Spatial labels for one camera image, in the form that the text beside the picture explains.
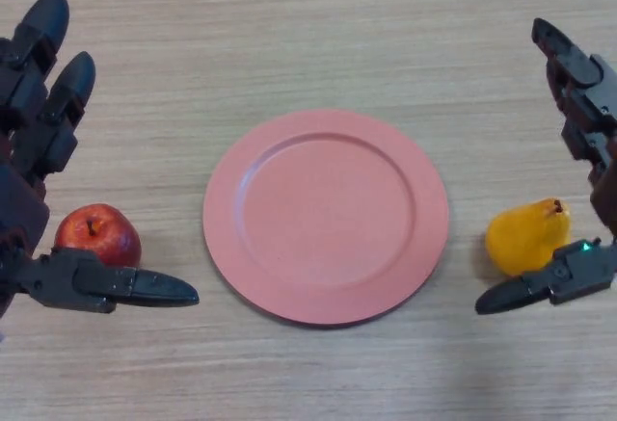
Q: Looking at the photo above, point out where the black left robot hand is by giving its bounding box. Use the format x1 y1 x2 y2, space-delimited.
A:
0 0 201 319

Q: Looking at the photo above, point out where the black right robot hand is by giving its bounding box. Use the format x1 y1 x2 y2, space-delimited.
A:
474 17 617 316

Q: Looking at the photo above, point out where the yellow pear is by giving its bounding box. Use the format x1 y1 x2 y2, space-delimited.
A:
484 197 573 277

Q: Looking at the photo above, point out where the pink round plate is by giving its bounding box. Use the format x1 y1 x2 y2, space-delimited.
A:
202 108 450 329

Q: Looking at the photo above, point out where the red apple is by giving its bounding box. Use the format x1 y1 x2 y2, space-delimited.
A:
53 203 143 268

